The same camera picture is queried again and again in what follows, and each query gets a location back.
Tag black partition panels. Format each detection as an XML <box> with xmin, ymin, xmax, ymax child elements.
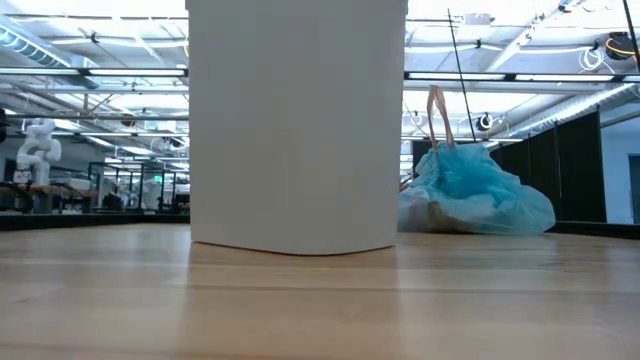
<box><xmin>492</xmin><ymin>109</ymin><xmax>607</xmax><ymax>224</ymax></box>

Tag light blue trash bag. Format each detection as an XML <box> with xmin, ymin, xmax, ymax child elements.
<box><xmin>398</xmin><ymin>84</ymin><xmax>557</xmax><ymax>236</ymax></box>

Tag thick black hanging cable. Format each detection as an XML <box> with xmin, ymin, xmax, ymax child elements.
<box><xmin>621</xmin><ymin>0</ymin><xmax>640</xmax><ymax>60</ymax></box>

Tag long ceiling strip light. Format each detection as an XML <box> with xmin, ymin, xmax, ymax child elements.
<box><xmin>404</xmin><ymin>72</ymin><xmax>640</xmax><ymax>84</ymax></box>
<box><xmin>0</xmin><ymin>67</ymin><xmax>190</xmax><ymax>78</ymax></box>

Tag white trash bin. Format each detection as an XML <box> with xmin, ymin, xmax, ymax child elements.
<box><xmin>185</xmin><ymin>0</ymin><xmax>409</xmax><ymax>257</ymax></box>

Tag large ceiling cable reel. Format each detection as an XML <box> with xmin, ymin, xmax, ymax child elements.
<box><xmin>602</xmin><ymin>30</ymin><xmax>639</xmax><ymax>62</ymax></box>

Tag silver ventilation duct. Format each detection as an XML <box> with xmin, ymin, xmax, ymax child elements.
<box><xmin>0</xmin><ymin>22</ymin><xmax>101</xmax><ymax>91</ymax></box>
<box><xmin>487</xmin><ymin>82</ymin><xmax>640</xmax><ymax>144</ymax></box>

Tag small ceiling cable reel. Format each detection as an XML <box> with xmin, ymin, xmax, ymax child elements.
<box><xmin>474</xmin><ymin>112</ymin><xmax>496</xmax><ymax>134</ymax></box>

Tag thin black hanging cable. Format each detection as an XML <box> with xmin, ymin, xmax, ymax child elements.
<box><xmin>446</xmin><ymin>8</ymin><xmax>479</xmax><ymax>144</ymax></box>

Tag black background rack frame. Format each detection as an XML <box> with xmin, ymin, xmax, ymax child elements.
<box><xmin>88</xmin><ymin>161</ymin><xmax>190</xmax><ymax>211</ymax></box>

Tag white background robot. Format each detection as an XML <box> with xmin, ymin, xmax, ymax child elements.
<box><xmin>12</xmin><ymin>118</ymin><xmax>64</xmax><ymax>187</ymax></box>

